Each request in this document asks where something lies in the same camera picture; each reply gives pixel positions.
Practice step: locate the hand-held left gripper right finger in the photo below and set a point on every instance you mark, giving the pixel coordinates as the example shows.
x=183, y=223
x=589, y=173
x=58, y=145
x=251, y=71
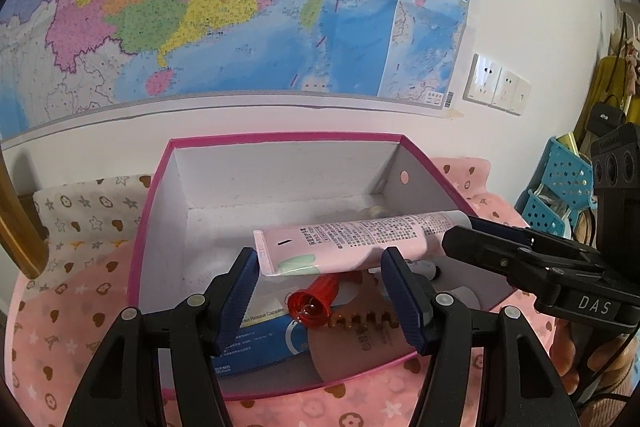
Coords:
x=405, y=302

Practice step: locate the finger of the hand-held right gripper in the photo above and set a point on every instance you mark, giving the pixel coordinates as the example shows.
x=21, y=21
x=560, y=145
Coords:
x=480, y=247
x=505, y=231

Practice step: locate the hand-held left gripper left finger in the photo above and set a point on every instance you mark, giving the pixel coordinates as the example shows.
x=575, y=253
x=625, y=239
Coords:
x=235, y=302

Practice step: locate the blue medicine box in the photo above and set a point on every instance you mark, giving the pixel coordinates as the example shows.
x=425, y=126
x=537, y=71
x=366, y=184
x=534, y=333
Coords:
x=270, y=337

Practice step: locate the brown wooden comb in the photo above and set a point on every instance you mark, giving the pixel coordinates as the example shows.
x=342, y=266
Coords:
x=350, y=352

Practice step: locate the red plastic lamp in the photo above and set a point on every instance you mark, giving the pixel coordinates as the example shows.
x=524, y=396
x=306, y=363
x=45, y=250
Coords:
x=315, y=297

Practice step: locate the pink hand cream tube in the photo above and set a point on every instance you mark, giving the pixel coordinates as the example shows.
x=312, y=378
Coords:
x=350, y=242

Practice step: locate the pink cardboard box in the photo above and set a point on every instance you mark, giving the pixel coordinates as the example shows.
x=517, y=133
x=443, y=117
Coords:
x=165, y=232

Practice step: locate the person's right hand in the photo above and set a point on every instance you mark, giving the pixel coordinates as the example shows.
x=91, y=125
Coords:
x=567, y=352

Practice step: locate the blue plastic basket rack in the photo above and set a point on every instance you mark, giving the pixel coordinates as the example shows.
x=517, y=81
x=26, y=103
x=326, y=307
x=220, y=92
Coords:
x=565, y=177

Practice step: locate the black handbag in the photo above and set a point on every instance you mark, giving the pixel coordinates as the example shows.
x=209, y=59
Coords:
x=605, y=117

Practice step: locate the yellow hanging garment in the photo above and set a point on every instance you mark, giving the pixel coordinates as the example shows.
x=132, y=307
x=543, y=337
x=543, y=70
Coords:
x=607, y=77

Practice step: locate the white patterned cloth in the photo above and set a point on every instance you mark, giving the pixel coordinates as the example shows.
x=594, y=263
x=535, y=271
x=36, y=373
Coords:
x=90, y=227

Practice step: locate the pink printed blanket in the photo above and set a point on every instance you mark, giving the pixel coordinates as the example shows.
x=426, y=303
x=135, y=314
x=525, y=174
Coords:
x=75, y=337

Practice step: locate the beige plush toy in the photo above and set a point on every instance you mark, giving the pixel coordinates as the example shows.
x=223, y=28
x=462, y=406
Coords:
x=634, y=67

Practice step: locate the white wall switch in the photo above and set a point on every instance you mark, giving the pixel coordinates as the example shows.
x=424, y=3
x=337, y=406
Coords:
x=521, y=96

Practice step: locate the white wall socket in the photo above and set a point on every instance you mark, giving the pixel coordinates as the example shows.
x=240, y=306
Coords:
x=506, y=89
x=482, y=79

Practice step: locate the colourful wall map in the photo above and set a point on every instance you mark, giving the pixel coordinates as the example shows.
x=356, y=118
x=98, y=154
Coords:
x=200, y=7

